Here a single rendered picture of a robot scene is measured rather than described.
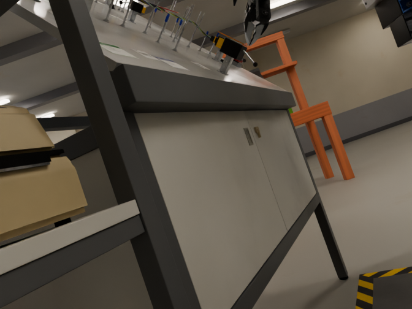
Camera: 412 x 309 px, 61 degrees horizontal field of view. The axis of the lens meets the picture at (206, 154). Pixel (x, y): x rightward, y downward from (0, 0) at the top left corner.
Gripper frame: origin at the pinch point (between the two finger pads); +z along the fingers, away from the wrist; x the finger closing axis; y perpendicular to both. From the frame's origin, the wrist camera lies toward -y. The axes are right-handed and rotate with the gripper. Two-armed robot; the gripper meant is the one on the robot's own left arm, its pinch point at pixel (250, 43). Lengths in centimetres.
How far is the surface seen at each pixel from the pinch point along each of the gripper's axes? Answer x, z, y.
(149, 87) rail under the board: 37, -14, -76
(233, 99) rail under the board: 14, -1, -49
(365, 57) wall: -599, 252, 830
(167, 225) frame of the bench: 31, 2, -91
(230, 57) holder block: 13.1, -3.7, -28.4
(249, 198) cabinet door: 8, 18, -67
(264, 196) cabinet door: 1, 23, -60
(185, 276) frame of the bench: 28, 8, -96
